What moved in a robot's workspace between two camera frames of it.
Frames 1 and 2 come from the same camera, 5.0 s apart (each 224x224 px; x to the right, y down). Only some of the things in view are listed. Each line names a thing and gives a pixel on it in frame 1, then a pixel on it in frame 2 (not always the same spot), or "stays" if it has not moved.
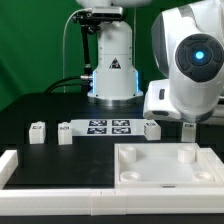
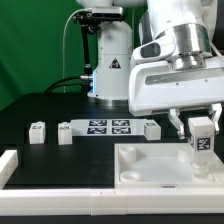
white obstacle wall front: (124, 201) stays
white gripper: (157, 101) → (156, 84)
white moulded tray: (167, 166) stays
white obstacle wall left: (8, 163) stays
